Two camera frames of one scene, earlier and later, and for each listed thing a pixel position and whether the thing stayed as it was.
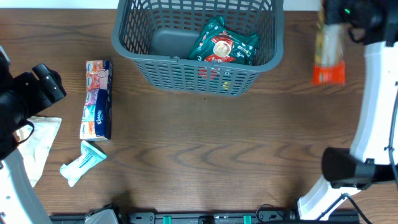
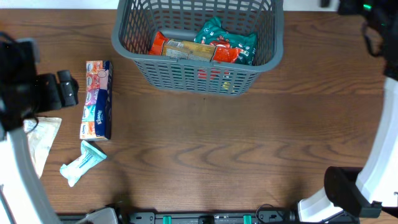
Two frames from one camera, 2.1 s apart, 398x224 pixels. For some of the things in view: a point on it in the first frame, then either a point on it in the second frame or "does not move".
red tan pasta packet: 329,67 → 161,45
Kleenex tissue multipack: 96,120 does not move
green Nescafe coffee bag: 217,43 does not move
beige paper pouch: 33,152 does not move
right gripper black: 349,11 → 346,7
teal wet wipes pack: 90,156 does not move
